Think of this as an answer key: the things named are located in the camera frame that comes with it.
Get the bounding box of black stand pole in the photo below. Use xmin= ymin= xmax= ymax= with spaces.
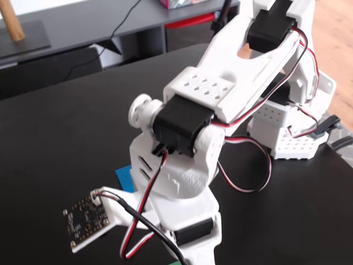
xmin=211 ymin=0 xmax=234 ymax=31

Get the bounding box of wooden post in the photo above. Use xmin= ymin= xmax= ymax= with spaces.
xmin=0 ymin=0 xmax=26 ymax=42

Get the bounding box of grey shelf unit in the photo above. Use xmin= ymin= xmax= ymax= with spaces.
xmin=0 ymin=0 xmax=241 ymax=70

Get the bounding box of black camera cable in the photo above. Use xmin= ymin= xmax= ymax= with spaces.
xmin=95 ymin=192 xmax=190 ymax=265

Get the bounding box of colourful patterned box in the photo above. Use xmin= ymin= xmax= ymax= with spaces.
xmin=158 ymin=0 xmax=208 ymax=10

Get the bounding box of blue cube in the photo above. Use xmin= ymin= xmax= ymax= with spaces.
xmin=115 ymin=165 xmax=136 ymax=193

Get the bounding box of red white black servo cable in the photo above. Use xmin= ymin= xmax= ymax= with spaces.
xmin=217 ymin=136 xmax=273 ymax=193
xmin=286 ymin=104 xmax=327 ymax=139
xmin=119 ymin=149 xmax=169 ymax=260
xmin=212 ymin=26 xmax=320 ymax=128

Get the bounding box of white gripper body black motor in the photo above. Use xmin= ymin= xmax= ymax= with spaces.
xmin=150 ymin=189 xmax=223 ymax=265

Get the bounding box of red strip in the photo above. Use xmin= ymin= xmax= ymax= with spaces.
xmin=164 ymin=12 xmax=216 ymax=30

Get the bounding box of thin black cable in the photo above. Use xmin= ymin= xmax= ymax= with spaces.
xmin=62 ymin=0 xmax=142 ymax=81

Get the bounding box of thick black power cable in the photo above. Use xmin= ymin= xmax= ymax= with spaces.
xmin=330 ymin=136 xmax=353 ymax=152

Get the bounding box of camera circuit board white mount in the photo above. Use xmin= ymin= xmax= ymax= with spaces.
xmin=62 ymin=186 xmax=155 ymax=254

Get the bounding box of black cabinet box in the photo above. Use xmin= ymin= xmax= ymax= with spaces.
xmin=0 ymin=46 xmax=103 ymax=100

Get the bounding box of black grey table clamp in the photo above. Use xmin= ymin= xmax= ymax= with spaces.
xmin=311 ymin=115 xmax=344 ymax=140

